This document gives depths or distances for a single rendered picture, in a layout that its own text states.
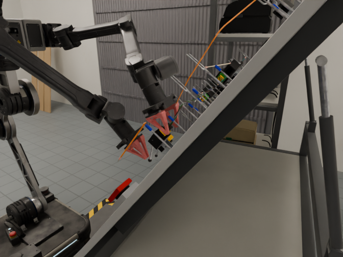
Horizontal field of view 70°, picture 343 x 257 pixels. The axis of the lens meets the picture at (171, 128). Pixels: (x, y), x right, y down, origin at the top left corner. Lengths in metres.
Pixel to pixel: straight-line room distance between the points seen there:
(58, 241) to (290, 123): 2.67
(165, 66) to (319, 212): 0.59
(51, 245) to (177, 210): 1.02
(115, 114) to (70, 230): 1.22
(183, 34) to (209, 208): 2.86
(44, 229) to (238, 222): 1.32
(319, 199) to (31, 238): 1.61
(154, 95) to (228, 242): 0.55
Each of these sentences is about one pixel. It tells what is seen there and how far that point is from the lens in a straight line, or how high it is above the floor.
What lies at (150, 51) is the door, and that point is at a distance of 3.95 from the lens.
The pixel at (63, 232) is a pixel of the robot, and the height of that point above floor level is 0.24.
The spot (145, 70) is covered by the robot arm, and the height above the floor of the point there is 1.36.
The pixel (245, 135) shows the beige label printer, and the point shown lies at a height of 0.80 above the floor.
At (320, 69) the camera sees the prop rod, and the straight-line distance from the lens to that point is 0.49.
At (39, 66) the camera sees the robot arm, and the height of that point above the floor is 1.37.
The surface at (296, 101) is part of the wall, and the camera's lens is 3.21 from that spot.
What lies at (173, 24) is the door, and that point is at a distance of 3.69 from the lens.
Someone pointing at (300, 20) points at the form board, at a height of 1.47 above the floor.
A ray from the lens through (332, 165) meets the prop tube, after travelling 0.54.
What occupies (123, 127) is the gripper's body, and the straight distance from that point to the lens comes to 0.86.
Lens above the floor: 1.45
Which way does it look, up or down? 21 degrees down
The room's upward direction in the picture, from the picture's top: straight up
